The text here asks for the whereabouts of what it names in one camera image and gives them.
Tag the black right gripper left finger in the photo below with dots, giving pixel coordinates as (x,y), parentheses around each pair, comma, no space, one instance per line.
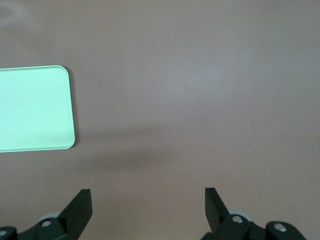
(75,215)

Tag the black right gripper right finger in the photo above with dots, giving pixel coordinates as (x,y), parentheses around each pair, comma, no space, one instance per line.
(215,212)

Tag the light green rectangular tray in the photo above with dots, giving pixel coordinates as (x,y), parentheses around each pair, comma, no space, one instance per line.
(35,107)

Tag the brown table cover mat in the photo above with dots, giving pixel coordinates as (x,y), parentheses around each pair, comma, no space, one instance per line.
(187,100)

